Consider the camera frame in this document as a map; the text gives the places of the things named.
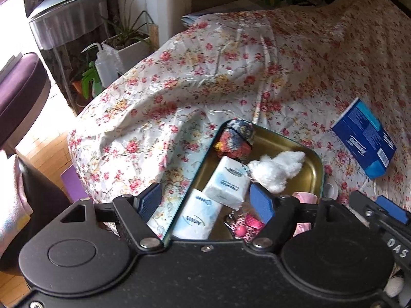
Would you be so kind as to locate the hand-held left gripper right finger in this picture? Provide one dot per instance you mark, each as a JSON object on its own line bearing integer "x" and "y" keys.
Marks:
{"x": 261, "y": 203}

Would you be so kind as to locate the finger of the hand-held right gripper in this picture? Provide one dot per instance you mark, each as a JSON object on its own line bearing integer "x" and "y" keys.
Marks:
{"x": 390, "y": 208}
{"x": 395, "y": 247}

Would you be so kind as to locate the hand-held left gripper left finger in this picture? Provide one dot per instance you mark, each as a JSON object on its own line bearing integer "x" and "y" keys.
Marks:
{"x": 149, "y": 200}

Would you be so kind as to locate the white plush toy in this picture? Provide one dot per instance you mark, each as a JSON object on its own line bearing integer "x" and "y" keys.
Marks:
{"x": 276, "y": 170}

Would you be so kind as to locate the white pocket tissue packet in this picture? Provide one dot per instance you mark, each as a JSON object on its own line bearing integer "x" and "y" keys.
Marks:
{"x": 196, "y": 215}
{"x": 228, "y": 183}

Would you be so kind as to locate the gold metal tin tray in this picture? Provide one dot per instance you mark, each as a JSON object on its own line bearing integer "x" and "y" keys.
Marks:
{"x": 289, "y": 166}

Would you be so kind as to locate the colourful towel bundle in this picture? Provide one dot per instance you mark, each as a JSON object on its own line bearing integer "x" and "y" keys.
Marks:
{"x": 234, "y": 139}

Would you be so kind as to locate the pink dotted pouch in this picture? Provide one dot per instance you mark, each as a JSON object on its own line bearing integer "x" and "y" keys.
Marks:
{"x": 245, "y": 226}

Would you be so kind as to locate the pink cloth bundle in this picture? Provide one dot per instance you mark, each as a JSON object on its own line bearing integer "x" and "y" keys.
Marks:
{"x": 303, "y": 197}

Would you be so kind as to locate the clear tape roll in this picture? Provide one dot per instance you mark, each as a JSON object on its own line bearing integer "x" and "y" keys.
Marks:
{"x": 330, "y": 190}

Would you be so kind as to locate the blue tissue box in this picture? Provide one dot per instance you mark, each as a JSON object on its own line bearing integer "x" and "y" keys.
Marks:
{"x": 366, "y": 141}

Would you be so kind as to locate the dark seat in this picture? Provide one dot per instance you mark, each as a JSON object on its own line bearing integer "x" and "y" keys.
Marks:
{"x": 45, "y": 205}

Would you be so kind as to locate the floral bed cover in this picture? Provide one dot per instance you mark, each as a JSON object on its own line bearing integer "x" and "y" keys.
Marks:
{"x": 192, "y": 86}

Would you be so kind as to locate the small plant orange pot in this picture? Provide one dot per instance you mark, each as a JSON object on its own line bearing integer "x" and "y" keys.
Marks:
{"x": 88, "y": 83}

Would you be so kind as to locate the pink folded cloth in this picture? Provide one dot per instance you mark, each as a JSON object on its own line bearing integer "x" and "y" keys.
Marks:
{"x": 11, "y": 205}

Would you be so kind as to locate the white squeeze bottle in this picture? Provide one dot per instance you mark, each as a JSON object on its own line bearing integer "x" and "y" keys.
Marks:
{"x": 104, "y": 65}

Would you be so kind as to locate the potted plant white planter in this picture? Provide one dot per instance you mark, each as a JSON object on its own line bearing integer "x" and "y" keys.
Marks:
{"x": 128, "y": 48}

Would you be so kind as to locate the purple cushioned stool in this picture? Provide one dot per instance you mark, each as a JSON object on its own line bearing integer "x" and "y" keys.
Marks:
{"x": 19, "y": 89}

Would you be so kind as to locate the light blue pillow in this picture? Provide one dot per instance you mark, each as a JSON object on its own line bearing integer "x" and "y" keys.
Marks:
{"x": 218, "y": 11}

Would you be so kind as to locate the silver side table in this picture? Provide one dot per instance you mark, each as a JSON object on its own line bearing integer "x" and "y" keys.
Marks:
{"x": 67, "y": 19}

